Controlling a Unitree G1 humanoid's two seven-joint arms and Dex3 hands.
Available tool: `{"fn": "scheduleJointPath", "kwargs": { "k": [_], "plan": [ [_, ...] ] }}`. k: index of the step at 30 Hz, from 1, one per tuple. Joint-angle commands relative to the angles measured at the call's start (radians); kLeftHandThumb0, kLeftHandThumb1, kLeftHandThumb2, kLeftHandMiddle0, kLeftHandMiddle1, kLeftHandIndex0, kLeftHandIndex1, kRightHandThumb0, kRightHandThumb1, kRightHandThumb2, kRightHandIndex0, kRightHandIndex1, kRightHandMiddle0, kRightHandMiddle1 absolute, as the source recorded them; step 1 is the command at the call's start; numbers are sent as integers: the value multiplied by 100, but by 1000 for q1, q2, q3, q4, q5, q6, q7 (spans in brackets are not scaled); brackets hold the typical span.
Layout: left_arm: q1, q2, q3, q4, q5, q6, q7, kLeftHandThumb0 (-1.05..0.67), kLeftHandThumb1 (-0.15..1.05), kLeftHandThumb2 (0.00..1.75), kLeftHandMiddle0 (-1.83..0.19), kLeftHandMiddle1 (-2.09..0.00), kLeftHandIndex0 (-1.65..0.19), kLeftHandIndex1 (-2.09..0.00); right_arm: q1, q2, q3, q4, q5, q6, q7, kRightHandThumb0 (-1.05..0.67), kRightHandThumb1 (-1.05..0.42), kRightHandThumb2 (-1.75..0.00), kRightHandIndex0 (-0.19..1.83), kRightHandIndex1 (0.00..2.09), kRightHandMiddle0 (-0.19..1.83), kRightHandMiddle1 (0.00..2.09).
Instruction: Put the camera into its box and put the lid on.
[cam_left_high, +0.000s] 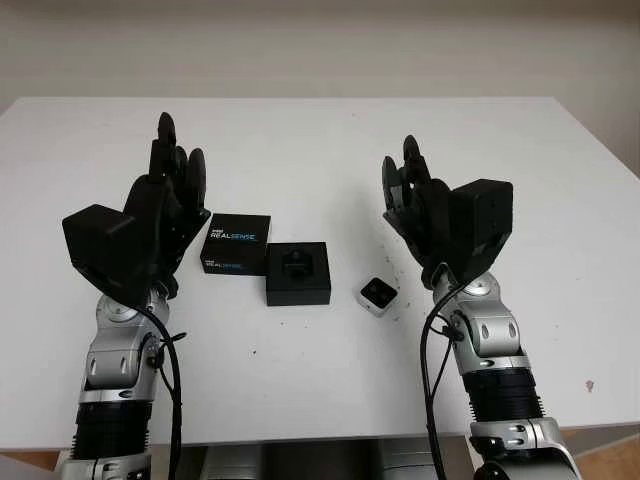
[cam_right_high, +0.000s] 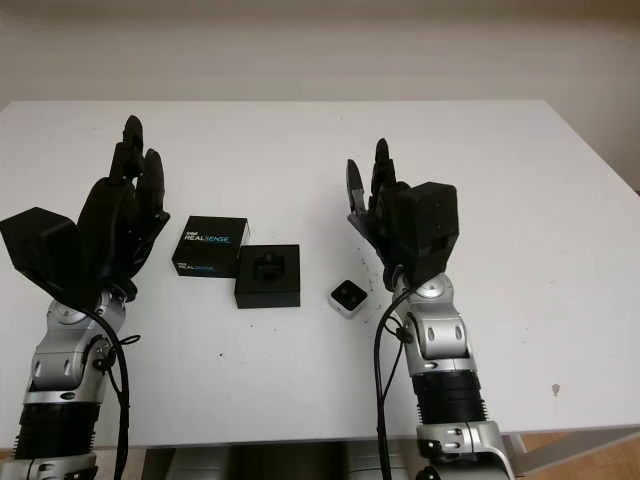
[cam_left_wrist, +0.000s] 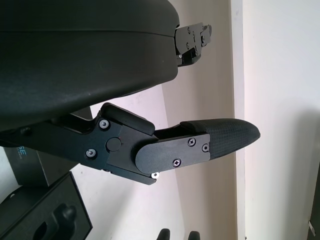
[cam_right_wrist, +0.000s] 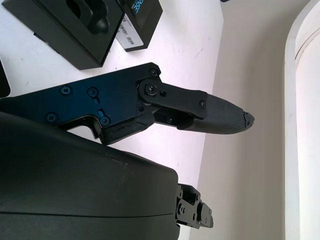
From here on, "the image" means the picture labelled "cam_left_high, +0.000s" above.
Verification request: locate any small silver depth camera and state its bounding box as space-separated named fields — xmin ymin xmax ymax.
xmin=358 ymin=278 xmax=399 ymax=310

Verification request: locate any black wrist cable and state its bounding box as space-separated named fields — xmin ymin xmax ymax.
xmin=420 ymin=284 xmax=464 ymax=480
xmin=134 ymin=304 xmax=189 ymax=480

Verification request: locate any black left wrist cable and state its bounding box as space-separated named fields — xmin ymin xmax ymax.
xmin=134 ymin=304 xmax=189 ymax=480

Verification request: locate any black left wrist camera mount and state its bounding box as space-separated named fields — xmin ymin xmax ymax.
xmin=62 ymin=203 xmax=156 ymax=307

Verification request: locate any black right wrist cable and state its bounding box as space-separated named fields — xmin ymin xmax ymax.
xmin=420 ymin=284 xmax=464 ymax=480

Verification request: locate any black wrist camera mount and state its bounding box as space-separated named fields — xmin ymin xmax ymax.
xmin=62 ymin=203 xmax=156 ymax=307
xmin=449 ymin=177 xmax=515 ymax=284

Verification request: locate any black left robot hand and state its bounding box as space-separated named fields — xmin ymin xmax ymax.
xmin=119 ymin=112 xmax=212 ymax=301

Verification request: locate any grey robot torso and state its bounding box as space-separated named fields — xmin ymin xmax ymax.
xmin=172 ymin=439 xmax=476 ymax=480

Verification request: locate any black box base with insert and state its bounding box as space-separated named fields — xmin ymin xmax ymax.
xmin=264 ymin=241 xmax=333 ymax=307

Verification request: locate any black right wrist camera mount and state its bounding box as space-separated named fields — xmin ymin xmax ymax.
xmin=449 ymin=177 xmax=515 ymax=284

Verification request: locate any black RealSense box lid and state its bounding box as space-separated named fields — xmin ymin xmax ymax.
xmin=199 ymin=213 xmax=272 ymax=278

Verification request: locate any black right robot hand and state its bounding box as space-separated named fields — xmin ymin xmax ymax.
xmin=381 ymin=134 xmax=469 ymax=291

